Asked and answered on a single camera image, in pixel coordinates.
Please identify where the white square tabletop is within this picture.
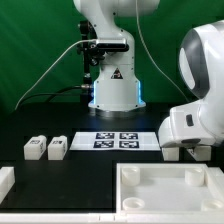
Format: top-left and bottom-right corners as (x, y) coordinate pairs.
(116, 163), (224, 213)

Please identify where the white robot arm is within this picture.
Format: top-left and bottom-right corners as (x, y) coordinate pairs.
(73, 0), (224, 148)

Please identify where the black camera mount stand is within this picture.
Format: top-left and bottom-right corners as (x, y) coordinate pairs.
(77, 20), (104, 105)

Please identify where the white sheet with markers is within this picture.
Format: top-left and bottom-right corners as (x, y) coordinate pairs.
(70, 132), (160, 151)

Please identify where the black power cable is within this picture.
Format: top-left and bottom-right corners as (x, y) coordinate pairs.
(14, 84), (94, 111)

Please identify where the white obstacle bar left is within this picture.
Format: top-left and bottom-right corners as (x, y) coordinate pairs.
(0, 167), (15, 204)

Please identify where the grey camera cable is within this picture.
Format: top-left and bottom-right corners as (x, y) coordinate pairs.
(14, 39), (98, 111)

